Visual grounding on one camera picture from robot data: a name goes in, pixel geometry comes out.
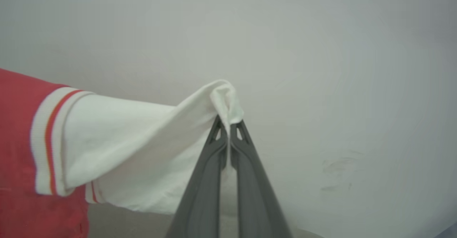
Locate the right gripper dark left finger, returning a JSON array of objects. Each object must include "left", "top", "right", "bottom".
[{"left": 166, "top": 115, "right": 229, "bottom": 238}]

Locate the red and white shirt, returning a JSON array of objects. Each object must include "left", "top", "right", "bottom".
[{"left": 0, "top": 68, "right": 245, "bottom": 238}]

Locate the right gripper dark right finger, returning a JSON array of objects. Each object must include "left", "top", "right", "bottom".
[{"left": 230, "top": 120, "right": 294, "bottom": 238}]

